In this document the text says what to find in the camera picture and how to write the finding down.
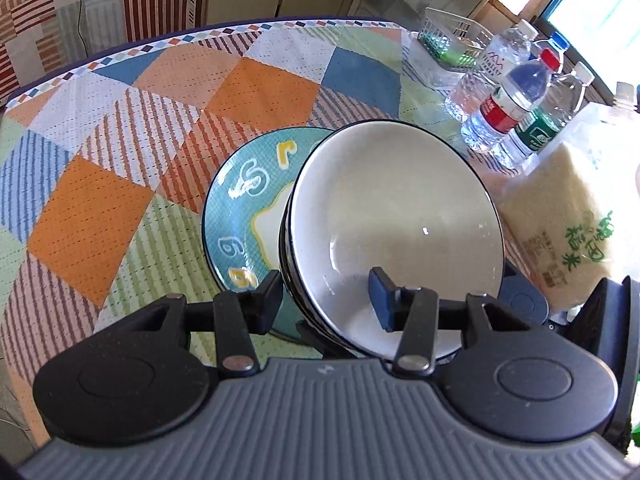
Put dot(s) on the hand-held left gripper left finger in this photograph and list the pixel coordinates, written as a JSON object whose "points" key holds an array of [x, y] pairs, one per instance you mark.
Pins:
{"points": [[267, 305]]}

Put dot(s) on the clear plastic basket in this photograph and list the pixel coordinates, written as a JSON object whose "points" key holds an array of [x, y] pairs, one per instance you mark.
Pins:
{"points": [[450, 32]]}

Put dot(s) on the blue cap water bottle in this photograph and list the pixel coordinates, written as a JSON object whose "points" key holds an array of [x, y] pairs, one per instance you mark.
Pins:
{"points": [[557, 42]]}

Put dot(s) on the window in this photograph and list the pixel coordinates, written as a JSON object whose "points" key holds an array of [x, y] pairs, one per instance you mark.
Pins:
{"points": [[580, 5]]}

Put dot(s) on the red label water bottle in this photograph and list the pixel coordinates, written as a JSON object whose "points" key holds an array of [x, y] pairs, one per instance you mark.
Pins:
{"points": [[500, 110]]}

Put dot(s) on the clear bag of rice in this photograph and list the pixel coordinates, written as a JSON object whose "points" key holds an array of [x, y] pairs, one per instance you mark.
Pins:
{"points": [[565, 220]]}

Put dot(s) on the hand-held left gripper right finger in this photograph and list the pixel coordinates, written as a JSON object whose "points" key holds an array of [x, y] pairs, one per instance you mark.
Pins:
{"points": [[380, 300]]}

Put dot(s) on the blue fried egg plate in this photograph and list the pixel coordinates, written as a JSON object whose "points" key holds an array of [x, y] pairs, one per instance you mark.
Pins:
{"points": [[240, 220]]}

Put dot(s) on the clear plastic box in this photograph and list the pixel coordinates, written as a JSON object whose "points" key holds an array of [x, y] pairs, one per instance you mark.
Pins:
{"points": [[430, 67]]}

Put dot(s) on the white bowl black rim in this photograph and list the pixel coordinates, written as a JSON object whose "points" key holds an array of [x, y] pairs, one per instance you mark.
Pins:
{"points": [[285, 240], [400, 200]]}

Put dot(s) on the striped counter cover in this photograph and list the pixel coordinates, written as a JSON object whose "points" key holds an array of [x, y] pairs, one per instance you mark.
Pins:
{"points": [[115, 10]]}

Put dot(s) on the clear label water bottle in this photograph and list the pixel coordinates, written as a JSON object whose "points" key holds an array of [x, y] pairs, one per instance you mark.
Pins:
{"points": [[480, 75]]}

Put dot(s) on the patchwork tablecloth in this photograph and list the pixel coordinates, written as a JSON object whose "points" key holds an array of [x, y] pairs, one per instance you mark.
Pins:
{"points": [[150, 135]]}

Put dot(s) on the green label water bottle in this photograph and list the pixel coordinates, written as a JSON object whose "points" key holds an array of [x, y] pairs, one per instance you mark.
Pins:
{"points": [[542, 130]]}

